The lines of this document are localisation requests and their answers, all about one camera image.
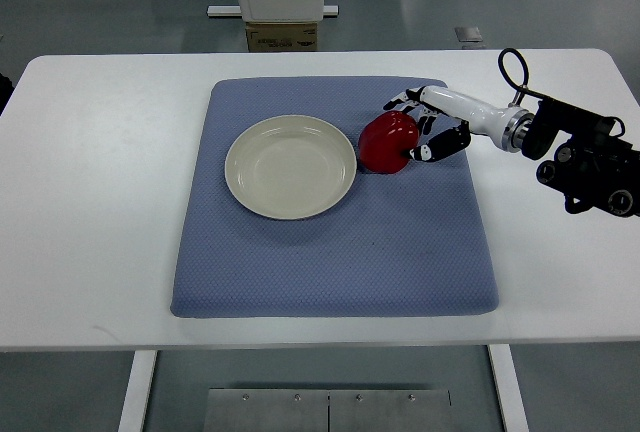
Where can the metal floor plate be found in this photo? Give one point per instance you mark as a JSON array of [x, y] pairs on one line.
[[328, 410]]

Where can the red bell pepper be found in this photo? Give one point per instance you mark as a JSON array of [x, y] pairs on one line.
[[384, 143]]

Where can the white table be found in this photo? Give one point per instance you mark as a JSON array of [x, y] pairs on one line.
[[97, 158]]

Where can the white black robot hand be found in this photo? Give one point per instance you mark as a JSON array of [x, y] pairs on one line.
[[475, 117]]

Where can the cream round plate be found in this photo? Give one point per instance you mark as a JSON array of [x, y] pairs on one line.
[[290, 167]]

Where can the cardboard box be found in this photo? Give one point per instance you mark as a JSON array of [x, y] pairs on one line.
[[281, 37]]

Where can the blue textured mat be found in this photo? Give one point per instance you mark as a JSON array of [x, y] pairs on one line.
[[411, 244]]

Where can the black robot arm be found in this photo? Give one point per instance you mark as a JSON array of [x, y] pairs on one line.
[[593, 168]]

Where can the grey floor outlet cover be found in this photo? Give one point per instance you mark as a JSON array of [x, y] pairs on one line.
[[469, 38]]

